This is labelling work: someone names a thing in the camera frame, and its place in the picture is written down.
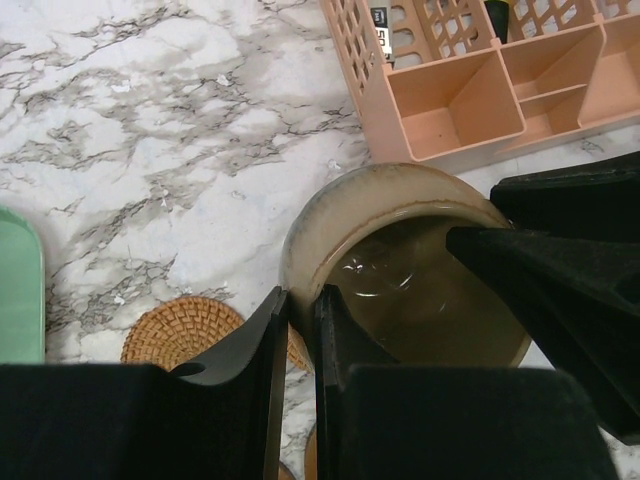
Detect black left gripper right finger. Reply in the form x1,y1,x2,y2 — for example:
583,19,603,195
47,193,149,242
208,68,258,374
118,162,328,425
314,285,617,479

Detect brown ringed wooden coaster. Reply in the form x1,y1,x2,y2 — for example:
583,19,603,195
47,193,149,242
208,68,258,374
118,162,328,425
278,425,319,480

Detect woven rattan coaster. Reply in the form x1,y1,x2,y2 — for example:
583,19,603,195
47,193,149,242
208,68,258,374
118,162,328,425
119,295,314,374

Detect green serving tray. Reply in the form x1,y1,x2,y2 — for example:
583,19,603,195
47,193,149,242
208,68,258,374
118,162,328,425
1,207,45,364

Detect tan mug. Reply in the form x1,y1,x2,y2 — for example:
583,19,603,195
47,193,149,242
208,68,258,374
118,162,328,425
279,163,531,369

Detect peach plastic file organizer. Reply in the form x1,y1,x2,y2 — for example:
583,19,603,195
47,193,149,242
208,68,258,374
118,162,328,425
321,1,639,173

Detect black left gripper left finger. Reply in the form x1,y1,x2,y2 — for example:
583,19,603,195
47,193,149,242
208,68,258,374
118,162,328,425
1,287,289,479

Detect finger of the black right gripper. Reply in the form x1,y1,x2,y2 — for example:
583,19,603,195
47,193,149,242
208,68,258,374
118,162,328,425
490,152,639,235
446,227,639,445

